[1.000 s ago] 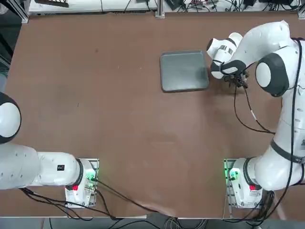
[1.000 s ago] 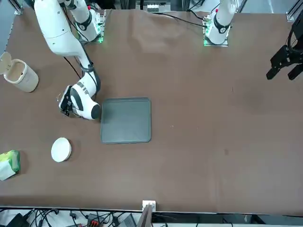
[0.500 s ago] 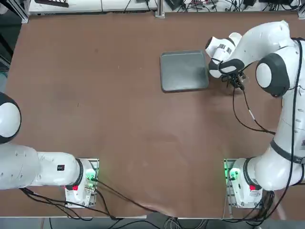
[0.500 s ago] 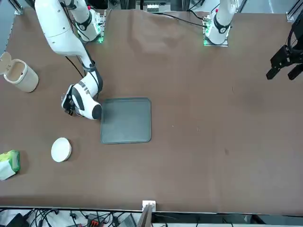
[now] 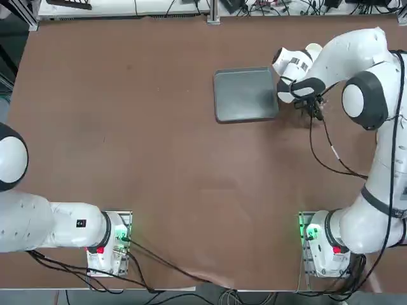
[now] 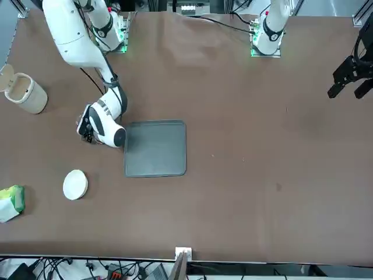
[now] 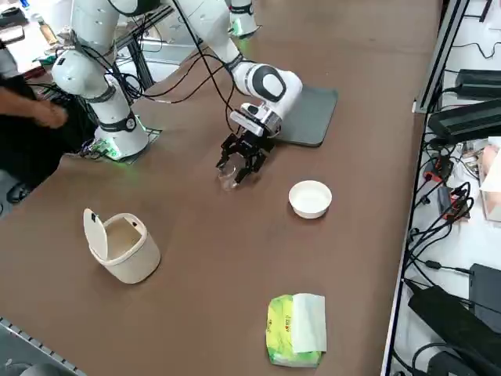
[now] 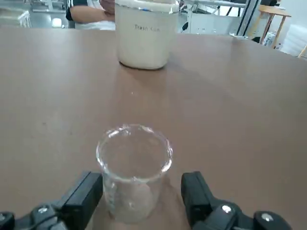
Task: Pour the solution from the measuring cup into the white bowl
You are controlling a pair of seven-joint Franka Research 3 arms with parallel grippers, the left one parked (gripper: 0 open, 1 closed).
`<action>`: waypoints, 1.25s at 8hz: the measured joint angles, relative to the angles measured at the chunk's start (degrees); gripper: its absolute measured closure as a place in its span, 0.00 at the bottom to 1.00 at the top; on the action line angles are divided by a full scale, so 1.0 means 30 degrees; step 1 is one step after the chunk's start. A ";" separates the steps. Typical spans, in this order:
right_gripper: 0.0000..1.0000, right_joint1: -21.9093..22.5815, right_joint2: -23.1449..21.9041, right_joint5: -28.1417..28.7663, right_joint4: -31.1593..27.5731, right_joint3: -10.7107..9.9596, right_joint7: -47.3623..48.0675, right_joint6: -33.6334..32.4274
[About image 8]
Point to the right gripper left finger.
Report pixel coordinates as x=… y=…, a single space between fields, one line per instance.
x=79 y=196

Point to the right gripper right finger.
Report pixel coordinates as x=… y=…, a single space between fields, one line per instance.
x=195 y=194

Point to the clear glass measuring cup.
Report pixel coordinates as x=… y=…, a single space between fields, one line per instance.
x=129 y=191

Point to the beige trash can with lid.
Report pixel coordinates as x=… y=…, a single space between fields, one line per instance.
x=144 y=45

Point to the person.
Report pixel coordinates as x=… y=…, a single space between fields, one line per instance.
x=91 y=24

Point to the small white object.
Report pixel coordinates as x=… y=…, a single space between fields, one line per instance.
x=57 y=22

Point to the wooden stool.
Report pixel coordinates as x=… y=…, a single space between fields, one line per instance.
x=273 y=12

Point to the white table frame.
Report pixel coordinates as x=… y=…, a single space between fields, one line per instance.
x=216 y=4

